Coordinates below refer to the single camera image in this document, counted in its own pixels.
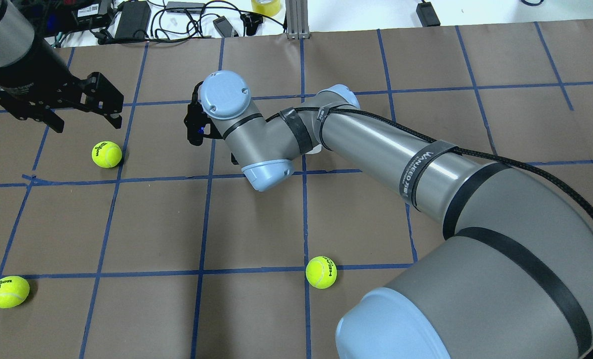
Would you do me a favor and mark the tennis ball near left gripper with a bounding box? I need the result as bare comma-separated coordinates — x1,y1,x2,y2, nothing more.
91,141,123,169

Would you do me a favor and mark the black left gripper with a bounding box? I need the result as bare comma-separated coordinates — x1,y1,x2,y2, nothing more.
0,38,124,133

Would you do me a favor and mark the black power adapter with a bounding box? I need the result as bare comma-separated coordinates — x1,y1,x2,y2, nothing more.
114,0,151,41

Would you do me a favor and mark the black cable bundle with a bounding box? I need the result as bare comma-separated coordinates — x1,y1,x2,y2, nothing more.
149,1,287,41

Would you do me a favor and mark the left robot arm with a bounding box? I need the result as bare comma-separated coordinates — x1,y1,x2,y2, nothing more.
0,0,124,133

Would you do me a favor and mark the centre Head tennis ball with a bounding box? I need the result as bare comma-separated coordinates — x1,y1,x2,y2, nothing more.
305,255,338,290

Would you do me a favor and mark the small black power brick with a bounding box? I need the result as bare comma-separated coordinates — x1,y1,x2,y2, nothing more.
416,0,442,27

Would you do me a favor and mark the tennis ball far left corner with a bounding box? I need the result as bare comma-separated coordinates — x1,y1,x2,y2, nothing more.
0,276,30,309

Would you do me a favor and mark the yellow tape roll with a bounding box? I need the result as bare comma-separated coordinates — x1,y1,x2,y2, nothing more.
251,0,282,17

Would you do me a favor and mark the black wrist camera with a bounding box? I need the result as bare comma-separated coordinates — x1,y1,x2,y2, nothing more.
183,81,212,146

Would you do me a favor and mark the aluminium frame post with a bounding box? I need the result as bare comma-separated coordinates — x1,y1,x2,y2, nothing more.
285,0,311,39

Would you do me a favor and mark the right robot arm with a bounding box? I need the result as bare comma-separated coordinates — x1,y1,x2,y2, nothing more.
198,70,593,359

